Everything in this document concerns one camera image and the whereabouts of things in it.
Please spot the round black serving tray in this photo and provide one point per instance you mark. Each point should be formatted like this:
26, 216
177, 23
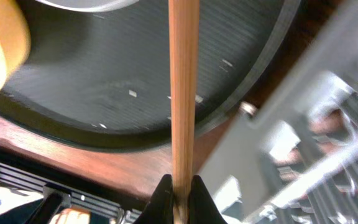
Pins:
101, 81

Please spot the wooden chopstick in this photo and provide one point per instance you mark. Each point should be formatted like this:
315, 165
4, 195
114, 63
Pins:
184, 18

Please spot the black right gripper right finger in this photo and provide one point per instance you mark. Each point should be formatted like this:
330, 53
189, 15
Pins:
202, 209

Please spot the grey round plate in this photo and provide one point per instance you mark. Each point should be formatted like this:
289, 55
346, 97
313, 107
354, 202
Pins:
89, 5

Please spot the grey dishwasher rack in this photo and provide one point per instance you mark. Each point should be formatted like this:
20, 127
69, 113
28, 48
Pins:
291, 155

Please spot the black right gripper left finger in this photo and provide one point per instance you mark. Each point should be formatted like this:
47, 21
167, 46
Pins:
159, 209

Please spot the black aluminium table frame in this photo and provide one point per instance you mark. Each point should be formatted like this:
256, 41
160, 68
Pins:
32, 193

